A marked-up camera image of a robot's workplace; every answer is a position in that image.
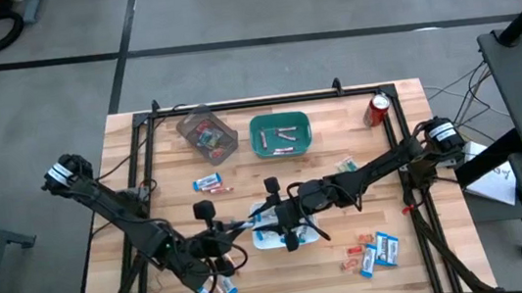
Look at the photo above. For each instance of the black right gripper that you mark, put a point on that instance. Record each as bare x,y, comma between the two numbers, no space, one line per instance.
306,200

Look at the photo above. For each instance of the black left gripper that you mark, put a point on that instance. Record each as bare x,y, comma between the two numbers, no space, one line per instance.
208,243

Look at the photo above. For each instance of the Smarties candy roll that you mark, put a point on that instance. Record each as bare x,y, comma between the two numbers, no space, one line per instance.
211,187
221,190
218,289
229,257
263,139
287,137
283,151
286,129

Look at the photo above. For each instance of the blue hard candy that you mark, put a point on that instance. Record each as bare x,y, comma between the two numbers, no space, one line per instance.
206,142

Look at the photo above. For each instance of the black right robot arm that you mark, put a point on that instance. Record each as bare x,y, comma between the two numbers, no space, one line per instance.
381,167

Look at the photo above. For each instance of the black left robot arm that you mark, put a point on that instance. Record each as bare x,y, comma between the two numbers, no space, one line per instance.
116,212

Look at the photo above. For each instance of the white plastic bin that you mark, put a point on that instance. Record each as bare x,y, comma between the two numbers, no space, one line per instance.
310,210

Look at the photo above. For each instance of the green plastic bin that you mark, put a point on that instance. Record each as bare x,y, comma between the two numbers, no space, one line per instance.
267,158

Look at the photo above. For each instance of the grey metal mounting plate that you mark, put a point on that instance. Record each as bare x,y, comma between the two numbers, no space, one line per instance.
140,192

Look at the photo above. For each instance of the clear grey plastic bin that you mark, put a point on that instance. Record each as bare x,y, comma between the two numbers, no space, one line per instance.
189,125

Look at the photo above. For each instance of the red soda can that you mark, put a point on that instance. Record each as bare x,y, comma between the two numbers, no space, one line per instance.
375,111

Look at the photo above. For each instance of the black metal beam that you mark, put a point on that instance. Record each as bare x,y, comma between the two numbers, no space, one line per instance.
489,160

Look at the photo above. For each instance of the white paper sheet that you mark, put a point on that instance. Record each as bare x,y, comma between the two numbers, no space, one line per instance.
497,183

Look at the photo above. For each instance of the grey floor box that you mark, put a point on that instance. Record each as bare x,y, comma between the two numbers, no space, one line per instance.
33,7

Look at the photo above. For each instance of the black metal table frame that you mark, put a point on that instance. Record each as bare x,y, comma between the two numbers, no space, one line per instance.
285,99

